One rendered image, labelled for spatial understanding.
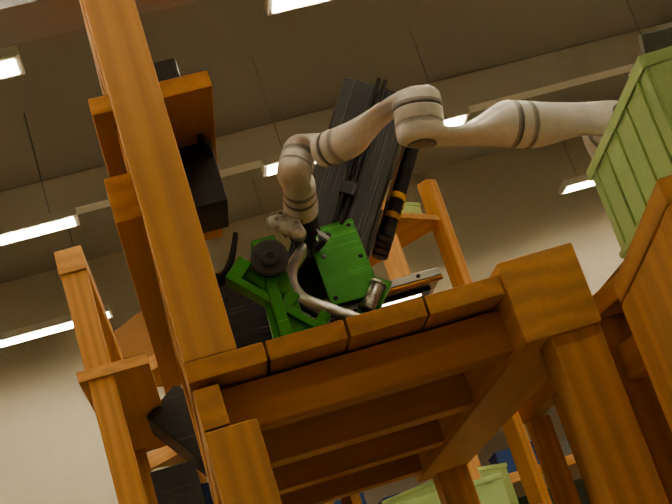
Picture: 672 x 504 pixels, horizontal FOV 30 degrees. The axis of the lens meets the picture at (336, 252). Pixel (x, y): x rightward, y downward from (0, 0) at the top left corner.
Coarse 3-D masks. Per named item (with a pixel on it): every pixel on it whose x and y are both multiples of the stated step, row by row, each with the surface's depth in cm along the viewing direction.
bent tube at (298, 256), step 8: (296, 248) 279; (304, 248) 278; (296, 256) 277; (304, 256) 278; (288, 264) 276; (296, 264) 276; (288, 272) 274; (296, 272) 275; (296, 280) 274; (296, 288) 272; (304, 296) 271; (312, 296) 271; (304, 304) 271; (312, 304) 270; (320, 304) 270; (328, 304) 270; (328, 312) 269; (336, 312) 269; (344, 312) 268; (352, 312) 268; (344, 320) 269
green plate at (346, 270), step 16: (336, 224) 286; (352, 224) 286; (336, 240) 283; (352, 240) 283; (320, 256) 281; (336, 256) 281; (352, 256) 281; (320, 272) 279; (336, 272) 279; (352, 272) 279; (368, 272) 278; (336, 288) 276; (352, 288) 276; (336, 304) 274
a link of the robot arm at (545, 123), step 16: (528, 112) 236; (544, 112) 237; (560, 112) 239; (576, 112) 240; (592, 112) 241; (608, 112) 243; (528, 128) 236; (544, 128) 237; (560, 128) 238; (576, 128) 239; (592, 128) 240; (528, 144) 238; (544, 144) 240
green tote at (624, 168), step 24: (648, 72) 163; (624, 96) 173; (648, 96) 165; (624, 120) 177; (648, 120) 168; (600, 144) 190; (624, 144) 180; (648, 144) 170; (600, 168) 195; (624, 168) 184; (648, 168) 173; (600, 192) 199; (624, 192) 187; (648, 192) 176; (624, 216) 191; (624, 240) 194
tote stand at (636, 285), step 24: (648, 216) 167; (648, 240) 171; (624, 264) 192; (648, 264) 176; (624, 288) 198; (648, 288) 181; (624, 312) 204; (648, 312) 186; (648, 336) 192; (648, 360) 198
